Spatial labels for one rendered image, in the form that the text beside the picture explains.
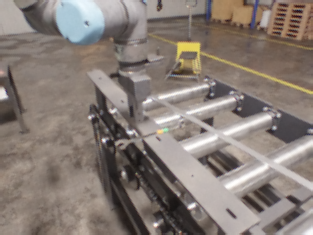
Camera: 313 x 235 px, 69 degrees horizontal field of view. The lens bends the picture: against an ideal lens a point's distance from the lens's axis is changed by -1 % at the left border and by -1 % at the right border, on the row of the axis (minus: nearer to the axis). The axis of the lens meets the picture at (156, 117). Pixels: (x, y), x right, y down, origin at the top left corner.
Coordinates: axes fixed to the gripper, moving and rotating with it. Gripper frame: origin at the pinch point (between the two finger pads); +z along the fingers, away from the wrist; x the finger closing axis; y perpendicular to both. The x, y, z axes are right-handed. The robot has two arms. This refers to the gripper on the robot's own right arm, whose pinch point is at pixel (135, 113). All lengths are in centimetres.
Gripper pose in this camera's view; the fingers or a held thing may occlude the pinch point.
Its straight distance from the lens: 71.8
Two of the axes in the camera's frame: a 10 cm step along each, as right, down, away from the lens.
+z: 0.1, 8.6, 5.1
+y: -8.7, 2.6, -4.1
